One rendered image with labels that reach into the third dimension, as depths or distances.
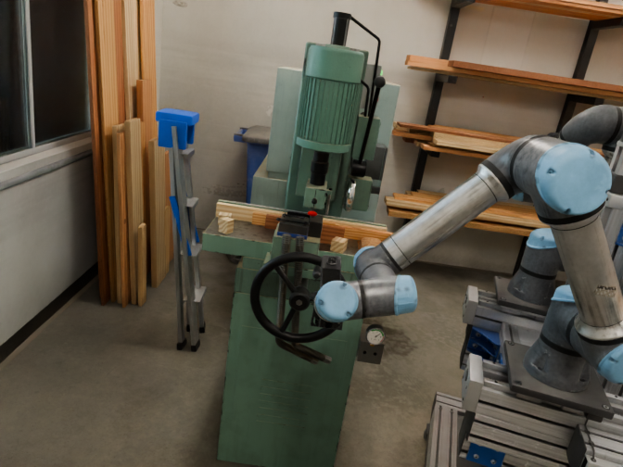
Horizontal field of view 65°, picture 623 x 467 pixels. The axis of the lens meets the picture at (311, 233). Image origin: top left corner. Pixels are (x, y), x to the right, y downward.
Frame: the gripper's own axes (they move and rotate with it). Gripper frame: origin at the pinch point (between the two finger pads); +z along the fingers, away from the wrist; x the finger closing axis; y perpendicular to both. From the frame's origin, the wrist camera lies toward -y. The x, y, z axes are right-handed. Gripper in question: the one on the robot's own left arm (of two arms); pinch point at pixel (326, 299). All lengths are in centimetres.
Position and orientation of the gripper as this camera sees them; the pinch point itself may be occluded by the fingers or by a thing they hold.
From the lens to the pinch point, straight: 126.5
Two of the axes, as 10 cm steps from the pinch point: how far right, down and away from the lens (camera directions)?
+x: 9.9, 1.5, 0.1
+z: -0.3, 1.9, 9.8
